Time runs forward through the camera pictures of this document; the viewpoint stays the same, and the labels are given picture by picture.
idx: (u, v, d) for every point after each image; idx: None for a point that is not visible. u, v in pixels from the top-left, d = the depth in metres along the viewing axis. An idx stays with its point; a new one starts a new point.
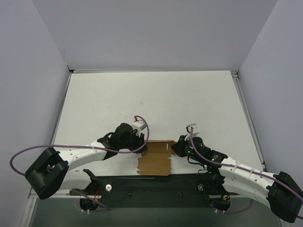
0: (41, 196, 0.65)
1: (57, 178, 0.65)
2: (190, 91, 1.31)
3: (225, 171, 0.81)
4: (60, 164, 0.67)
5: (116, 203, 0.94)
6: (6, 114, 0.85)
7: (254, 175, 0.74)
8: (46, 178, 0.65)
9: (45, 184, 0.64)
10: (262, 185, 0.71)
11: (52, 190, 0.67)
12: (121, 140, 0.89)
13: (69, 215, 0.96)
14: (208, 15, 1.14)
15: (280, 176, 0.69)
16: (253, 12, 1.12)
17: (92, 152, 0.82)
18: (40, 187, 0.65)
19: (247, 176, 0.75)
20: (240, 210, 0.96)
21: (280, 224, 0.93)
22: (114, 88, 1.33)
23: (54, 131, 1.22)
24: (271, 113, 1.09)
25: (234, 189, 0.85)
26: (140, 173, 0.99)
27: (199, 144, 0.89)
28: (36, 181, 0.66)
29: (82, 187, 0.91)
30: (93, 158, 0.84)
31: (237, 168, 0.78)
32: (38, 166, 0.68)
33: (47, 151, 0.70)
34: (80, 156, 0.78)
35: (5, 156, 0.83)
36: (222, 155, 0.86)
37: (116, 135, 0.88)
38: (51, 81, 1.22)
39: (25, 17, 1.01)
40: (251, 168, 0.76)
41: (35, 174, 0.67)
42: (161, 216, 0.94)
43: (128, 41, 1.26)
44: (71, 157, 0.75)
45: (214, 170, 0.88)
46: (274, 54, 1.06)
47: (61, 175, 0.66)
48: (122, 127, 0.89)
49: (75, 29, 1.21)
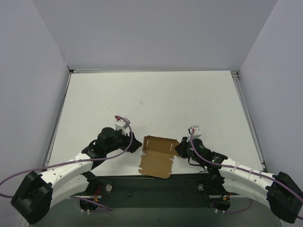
0: (31, 220, 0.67)
1: (41, 202, 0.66)
2: (190, 91, 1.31)
3: (225, 171, 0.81)
4: (43, 187, 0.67)
5: (116, 203, 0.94)
6: (6, 114, 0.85)
7: (254, 175, 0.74)
8: (31, 205, 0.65)
9: (32, 210, 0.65)
10: (262, 185, 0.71)
11: (41, 212, 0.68)
12: (105, 146, 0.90)
13: (70, 215, 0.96)
14: (208, 15, 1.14)
15: (280, 176, 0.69)
16: (253, 12, 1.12)
17: (77, 167, 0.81)
18: (27, 212, 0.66)
19: (246, 176, 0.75)
20: (241, 210, 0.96)
21: (280, 224, 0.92)
22: (114, 88, 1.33)
23: (54, 131, 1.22)
24: (271, 113, 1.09)
25: (234, 189, 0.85)
26: (142, 172, 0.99)
27: (199, 145, 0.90)
28: (22, 208, 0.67)
29: (83, 189, 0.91)
30: (79, 172, 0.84)
31: (236, 169, 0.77)
32: (22, 193, 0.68)
33: (29, 177, 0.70)
34: (65, 174, 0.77)
35: (5, 156, 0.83)
36: (222, 156, 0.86)
37: (100, 142, 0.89)
38: (51, 81, 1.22)
39: (25, 18, 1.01)
40: (251, 169, 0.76)
41: (21, 201, 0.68)
42: (161, 216, 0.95)
43: (128, 41, 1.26)
44: (55, 177, 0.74)
45: (215, 171, 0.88)
46: (274, 54, 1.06)
47: (46, 197, 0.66)
48: (103, 134, 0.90)
49: (75, 29, 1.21)
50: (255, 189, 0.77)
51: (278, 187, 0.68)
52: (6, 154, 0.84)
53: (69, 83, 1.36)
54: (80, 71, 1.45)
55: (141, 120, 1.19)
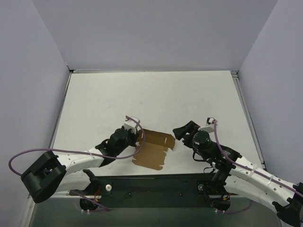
0: (36, 199, 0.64)
1: (53, 182, 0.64)
2: (191, 91, 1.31)
3: (239, 172, 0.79)
4: (57, 168, 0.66)
5: (116, 203, 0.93)
6: (6, 113, 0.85)
7: (274, 183, 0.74)
8: (42, 183, 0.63)
9: (40, 188, 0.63)
10: (280, 194, 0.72)
11: (48, 193, 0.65)
12: (116, 147, 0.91)
13: (69, 215, 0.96)
14: (208, 14, 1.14)
15: (299, 187, 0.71)
16: (253, 11, 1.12)
17: (90, 159, 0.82)
18: (35, 190, 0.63)
19: (265, 183, 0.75)
20: (242, 209, 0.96)
21: (280, 224, 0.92)
22: (114, 88, 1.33)
23: (54, 131, 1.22)
24: (271, 113, 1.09)
25: (236, 191, 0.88)
26: (135, 163, 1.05)
27: (206, 139, 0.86)
28: (32, 185, 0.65)
29: (82, 188, 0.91)
30: (89, 165, 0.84)
31: (254, 173, 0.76)
32: (35, 169, 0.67)
33: (46, 155, 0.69)
34: (78, 162, 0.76)
35: (4, 156, 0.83)
36: (234, 152, 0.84)
37: (110, 143, 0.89)
38: (51, 80, 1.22)
39: (25, 17, 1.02)
40: (271, 175, 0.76)
41: (32, 178, 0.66)
42: (161, 217, 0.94)
43: (127, 41, 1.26)
44: (69, 162, 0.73)
45: (222, 168, 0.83)
46: (275, 53, 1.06)
47: (58, 178, 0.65)
48: (116, 135, 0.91)
49: (75, 29, 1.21)
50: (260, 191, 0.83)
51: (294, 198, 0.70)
52: (7, 153, 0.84)
53: (69, 83, 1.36)
54: (80, 71, 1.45)
55: (141, 120, 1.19)
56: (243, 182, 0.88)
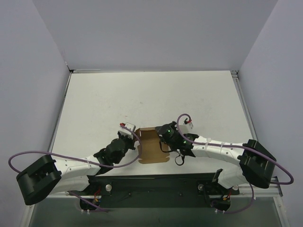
0: (28, 202, 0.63)
1: (47, 187, 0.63)
2: (191, 91, 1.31)
3: (197, 150, 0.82)
4: (53, 173, 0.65)
5: (116, 204, 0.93)
6: (6, 113, 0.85)
7: (226, 148, 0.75)
8: (36, 186, 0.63)
9: (34, 191, 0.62)
10: (234, 156, 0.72)
11: (42, 197, 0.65)
12: (113, 158, 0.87)
13: (70, 216, 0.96)
14: (208, 15, 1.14)
15: (249, 143, 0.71)
16: (253, 11, 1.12)
17: (86, 167, 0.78)
18: (29, 192, 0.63)
19: (218, 150, 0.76)
20: (241, 209, 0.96)
21: (280, 224, 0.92)
22: (113, 88, 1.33)
23: (54, 131, 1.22)
24: (271, 113, 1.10)
25: (228, 182, 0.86)
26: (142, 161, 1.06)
27: (167, 130, 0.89)
28: (26, 186, 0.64)
29: (80, 189, 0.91)
30: (84, 173, 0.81)
31: (208, 144, 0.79)
32: (31, 170, 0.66)
33: (43, 159, 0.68)
34: (75, 169, 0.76)
35: (4, 155, 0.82)
36: (192, 135, 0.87)
37: (106, 153, 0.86)
38: (51, 80, 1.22)
39: (25, 17, 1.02)
40: (221, 142, 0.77)
41: (27, 179, 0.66)
42: (161, 217, 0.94)
43: (127, 42, 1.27)
44: (65, 168, 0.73)
45: (188, 153, 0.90)
46: (275, 53, 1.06)
47: (52, 184, 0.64)
48: (112, 146, 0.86)
49: (75, 29, 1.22)
50: (238, 170, 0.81)
51: (249, 155, 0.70)
52: (7, 153, 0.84)
53: (69, 83, 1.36)
54: (80, 71, 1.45)
55: (142, 120, 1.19)
56: (230, 169, 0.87)
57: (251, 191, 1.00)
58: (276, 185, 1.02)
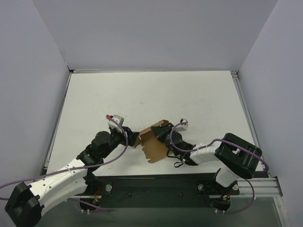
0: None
1: (30, 213, 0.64)
2: (191, 91, 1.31)
3: (195, 156, 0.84)
4: (31, 200, 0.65)
5: (116, 204, 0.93)
6: (6, 114, 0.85)
7: (210, 147, 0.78)
8: (21, 214, 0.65)
9: (21, 219, 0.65)
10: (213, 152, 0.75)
11: (33, 218, 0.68)
12: (101, 152, 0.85)
13: (70, 215, 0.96)
14: (208, 15, 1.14)
15: (226, 136, 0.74)
16: (253, 11, 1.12)
17: (69, 175, 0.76)
18: (17, 220, 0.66)
19: (205, 151, 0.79)
20: (239, 209, 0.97)
21: (280, 224, 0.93)
22: (113, 88, 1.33)
23: (54, 131, 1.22)
24: (271, 113, 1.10)
25: (225, 180, 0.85)
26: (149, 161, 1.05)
27: (179, 140, 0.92)
28: (14, 215, 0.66)
29: (82, 191, 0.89)
30: (71, 180, 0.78)
31: (198, 148, 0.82)
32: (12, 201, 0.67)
33: (18, 187, 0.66)
34: (55, 184, 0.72)
35: (4, 156, 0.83)
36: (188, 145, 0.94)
37: (93, 148, 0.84)
38: (51, 80, 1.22)
39: (25, 17, 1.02)
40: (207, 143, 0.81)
41: (12, 209, 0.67)
42: (161, 217, 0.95)
43: (127, 42, 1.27)
44: (43, 188, 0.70)
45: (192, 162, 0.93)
46: (274, 53, 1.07)
47: (34, 209, 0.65)
48: (97, 141, 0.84)
49: (75, 29, 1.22)
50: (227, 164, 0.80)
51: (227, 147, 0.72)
52: (7, 154, 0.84)
53: (69, 83, 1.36)
54: (80, 71, 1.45)
55: (141, 120, 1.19)
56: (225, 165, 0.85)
57: (251, 191, 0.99)
58: (276, 185, 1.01)
